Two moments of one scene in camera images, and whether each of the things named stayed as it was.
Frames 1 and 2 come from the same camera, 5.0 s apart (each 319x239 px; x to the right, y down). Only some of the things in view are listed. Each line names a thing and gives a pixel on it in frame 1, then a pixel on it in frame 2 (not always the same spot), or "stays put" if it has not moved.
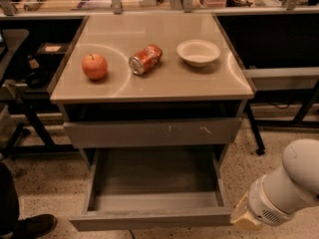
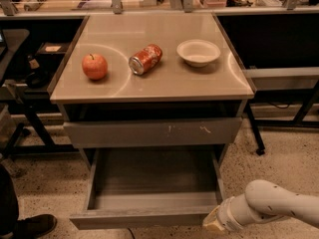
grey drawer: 147,187 stays put
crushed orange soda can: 145,59 stays put
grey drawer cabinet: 152,81 stays put
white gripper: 262,201 → 226,212
